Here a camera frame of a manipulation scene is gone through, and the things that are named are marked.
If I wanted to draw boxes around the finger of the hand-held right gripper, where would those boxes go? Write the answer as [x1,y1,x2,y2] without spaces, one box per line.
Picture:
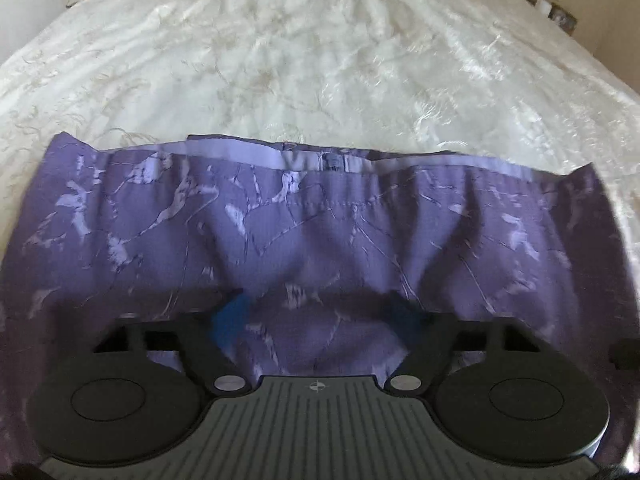
[608,339,640,372]

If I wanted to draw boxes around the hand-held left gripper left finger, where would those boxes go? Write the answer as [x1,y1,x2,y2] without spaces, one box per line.
[91,290,262,397]

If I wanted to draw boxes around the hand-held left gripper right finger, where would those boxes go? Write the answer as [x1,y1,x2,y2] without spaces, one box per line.
[379,292,540,397]

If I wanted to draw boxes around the purple patterned garment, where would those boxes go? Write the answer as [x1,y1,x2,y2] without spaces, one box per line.
[0,131,640,472]

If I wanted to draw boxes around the white embroidered bedspread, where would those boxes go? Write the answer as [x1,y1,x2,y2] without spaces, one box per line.
[0,0,640,328]

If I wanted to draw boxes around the items on right nightstand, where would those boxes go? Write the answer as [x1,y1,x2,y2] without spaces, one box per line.
[530,0,579,37]

